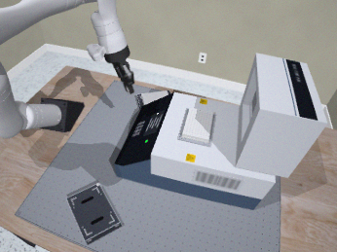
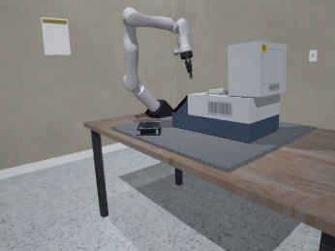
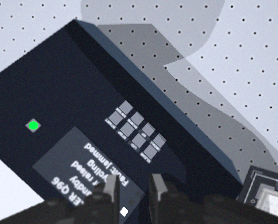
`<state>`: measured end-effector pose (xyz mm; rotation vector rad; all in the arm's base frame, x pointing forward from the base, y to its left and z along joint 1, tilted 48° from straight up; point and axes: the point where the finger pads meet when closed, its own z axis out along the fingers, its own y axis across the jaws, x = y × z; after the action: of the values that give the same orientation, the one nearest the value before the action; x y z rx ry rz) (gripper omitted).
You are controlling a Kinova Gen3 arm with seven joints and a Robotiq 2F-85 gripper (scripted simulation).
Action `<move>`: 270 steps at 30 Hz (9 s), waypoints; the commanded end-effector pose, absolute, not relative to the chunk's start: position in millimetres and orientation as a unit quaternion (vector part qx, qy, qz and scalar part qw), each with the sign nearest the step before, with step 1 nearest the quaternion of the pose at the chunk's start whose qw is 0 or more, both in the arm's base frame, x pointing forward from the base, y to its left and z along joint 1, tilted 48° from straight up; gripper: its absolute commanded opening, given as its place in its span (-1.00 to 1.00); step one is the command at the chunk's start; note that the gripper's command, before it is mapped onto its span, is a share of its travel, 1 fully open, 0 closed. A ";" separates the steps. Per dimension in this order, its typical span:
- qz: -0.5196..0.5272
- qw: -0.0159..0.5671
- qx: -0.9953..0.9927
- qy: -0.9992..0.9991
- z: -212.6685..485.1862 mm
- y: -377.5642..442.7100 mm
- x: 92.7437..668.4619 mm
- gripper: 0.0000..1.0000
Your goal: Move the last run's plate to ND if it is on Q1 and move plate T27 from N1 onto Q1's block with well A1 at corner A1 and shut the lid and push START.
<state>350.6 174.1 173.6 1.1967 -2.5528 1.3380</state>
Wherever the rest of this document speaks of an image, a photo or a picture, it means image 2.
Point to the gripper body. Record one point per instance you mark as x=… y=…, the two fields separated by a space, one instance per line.
x=186 y=54

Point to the white benchtop thermal cycler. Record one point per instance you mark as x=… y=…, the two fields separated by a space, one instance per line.
x=257 y=73

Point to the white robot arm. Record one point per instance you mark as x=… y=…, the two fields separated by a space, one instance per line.
x=131 y=20

